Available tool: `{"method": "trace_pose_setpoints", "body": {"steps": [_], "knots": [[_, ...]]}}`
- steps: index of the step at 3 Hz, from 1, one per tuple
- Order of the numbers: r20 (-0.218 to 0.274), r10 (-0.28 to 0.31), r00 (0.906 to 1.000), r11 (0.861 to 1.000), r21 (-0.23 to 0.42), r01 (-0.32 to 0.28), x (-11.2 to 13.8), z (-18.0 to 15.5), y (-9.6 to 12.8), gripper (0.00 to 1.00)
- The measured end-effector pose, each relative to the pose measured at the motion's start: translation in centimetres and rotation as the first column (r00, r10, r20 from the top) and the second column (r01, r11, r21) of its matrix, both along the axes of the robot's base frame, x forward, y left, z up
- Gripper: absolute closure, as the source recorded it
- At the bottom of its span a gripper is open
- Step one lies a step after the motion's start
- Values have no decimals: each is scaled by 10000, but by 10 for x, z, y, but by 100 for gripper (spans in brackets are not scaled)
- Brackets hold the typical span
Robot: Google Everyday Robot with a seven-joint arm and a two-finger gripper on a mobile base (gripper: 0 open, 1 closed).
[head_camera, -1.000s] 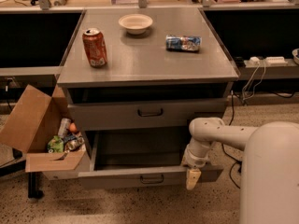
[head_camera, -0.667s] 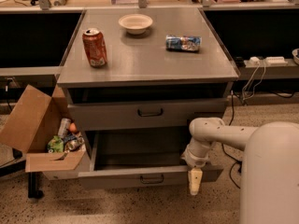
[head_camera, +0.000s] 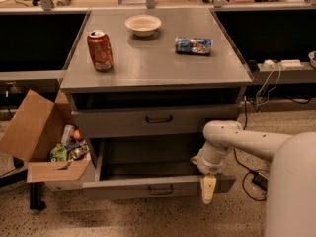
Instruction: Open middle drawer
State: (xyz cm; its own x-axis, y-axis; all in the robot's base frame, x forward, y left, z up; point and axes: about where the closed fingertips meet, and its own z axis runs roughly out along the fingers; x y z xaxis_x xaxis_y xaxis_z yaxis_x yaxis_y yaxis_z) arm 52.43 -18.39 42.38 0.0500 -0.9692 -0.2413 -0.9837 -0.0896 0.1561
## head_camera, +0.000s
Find white power strip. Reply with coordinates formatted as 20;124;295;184
261;59;304;71

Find grey drawer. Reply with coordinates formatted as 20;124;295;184
82;137;237;201
72;105;239;138

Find green snack bag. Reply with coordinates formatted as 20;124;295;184
49;143;68;162

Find grey drawer cabinet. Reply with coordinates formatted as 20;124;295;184
61;8;252;165

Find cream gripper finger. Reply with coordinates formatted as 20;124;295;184
202;190;214;204

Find black stand foot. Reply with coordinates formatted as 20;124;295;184
30;183;45;211

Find orange fruit in box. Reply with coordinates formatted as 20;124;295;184
73;130;82;141

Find red soda can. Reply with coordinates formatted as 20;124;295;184
87;30;114;72

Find white bowl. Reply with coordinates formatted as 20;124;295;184
125;15;161;38

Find grey top drawer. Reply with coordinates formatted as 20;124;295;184
72;105;239;138

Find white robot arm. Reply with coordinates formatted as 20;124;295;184
191;120;316;237

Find black power adapter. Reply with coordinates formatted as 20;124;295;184
252;173;269;191

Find black power cable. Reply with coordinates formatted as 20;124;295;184
232;96;271;203

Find white cables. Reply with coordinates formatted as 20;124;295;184
255;64;282;112

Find cardboard box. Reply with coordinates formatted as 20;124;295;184
0;90;95;191

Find crushed silver can in box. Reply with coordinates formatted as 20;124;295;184
68;145;89;160

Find crushed blue can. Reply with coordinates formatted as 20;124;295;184
175;37;212;55

